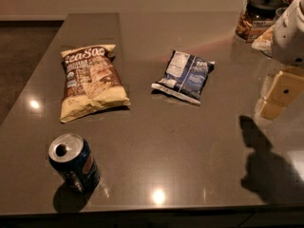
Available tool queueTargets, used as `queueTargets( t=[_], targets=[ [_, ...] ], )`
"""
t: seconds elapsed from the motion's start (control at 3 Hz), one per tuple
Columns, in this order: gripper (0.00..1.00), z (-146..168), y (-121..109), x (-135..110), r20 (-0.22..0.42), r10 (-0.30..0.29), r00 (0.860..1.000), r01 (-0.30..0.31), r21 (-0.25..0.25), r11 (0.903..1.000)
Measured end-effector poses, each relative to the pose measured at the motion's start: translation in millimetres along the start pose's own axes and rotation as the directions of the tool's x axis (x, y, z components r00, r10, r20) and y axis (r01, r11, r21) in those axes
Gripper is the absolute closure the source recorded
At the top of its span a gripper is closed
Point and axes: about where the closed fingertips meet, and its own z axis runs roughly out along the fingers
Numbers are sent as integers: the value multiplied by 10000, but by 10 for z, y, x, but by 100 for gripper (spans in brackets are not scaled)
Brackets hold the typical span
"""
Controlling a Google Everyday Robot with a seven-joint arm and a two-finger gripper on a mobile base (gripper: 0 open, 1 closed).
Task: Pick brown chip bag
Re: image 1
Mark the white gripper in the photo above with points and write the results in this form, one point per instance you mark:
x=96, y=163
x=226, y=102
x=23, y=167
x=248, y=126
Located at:
x=290, y=42

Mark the brown and yellow chip bag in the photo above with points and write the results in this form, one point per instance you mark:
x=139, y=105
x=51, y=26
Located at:
x=92, y=82

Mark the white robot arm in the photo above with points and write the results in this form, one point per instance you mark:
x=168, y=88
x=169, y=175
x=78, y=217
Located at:
x=264, y=43

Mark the blue and white snack bag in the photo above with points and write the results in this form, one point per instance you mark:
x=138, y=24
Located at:
x=185, y=77

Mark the clear glass container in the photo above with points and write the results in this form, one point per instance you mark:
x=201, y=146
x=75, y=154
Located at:
x=279, y=12

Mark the glass jar with black lid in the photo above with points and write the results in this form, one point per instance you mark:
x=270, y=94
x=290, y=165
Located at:
x=257, y=17

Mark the blue soda can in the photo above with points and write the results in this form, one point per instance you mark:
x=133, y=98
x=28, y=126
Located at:
x=71, y=157

